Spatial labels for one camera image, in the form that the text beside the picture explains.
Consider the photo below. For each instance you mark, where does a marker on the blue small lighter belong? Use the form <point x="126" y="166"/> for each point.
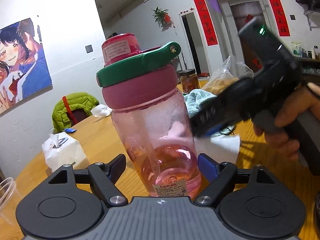
<point x="69" y="130"/>

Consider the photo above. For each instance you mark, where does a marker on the grey wall switch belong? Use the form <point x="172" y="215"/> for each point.
<point x="89" y="48"/>

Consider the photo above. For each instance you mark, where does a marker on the clear plastic cup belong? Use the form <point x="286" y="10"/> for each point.
<point x="10" y="198"/>

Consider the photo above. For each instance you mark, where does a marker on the hanging green plant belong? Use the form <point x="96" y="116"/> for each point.
<point x="162" y="18"/>

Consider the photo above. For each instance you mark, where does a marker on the white tissue pack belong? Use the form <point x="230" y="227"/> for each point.
<point x="60" y="149"/>

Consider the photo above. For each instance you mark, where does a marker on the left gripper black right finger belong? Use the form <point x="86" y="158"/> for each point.
<point x="221" y="177"/>

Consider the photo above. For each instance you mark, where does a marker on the crumpled white tissue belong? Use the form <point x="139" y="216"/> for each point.
<point x="101" y="111"/>

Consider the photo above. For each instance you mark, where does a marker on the person right hand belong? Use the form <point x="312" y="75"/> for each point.
<point x="300" y="101"/>

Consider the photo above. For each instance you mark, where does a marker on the anime couple wall poster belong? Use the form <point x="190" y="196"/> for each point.
<point x="24" y="70"/>

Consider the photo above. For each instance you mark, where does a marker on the glass jar with preserves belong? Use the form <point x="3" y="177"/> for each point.
<point x="189" y="80"/>

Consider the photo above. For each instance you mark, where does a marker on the white paper towel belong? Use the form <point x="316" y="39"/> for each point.
<point x="222" y="148"/>

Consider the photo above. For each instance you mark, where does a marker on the green puffer jacket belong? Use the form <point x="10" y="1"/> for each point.
<point x="72" y="109"/>

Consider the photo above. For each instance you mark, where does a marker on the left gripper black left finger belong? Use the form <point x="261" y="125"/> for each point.
<point x="103" y="179"/>

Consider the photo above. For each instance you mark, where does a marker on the clear plastic bag of food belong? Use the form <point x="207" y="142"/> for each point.
<point x="231" y="71"/>

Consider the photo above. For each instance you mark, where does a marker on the black bag on shelf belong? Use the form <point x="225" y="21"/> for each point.
<point x="308" y="0"/>

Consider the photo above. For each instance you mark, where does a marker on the pink water bottle green lid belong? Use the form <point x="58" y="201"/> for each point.
<point x="150" y="115"/>

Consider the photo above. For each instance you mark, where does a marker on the teal towel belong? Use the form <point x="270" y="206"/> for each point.
<point x="195" y="99"/>

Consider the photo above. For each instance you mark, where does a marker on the red couplet banner left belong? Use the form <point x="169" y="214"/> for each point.
<point x="206" y="22"/>

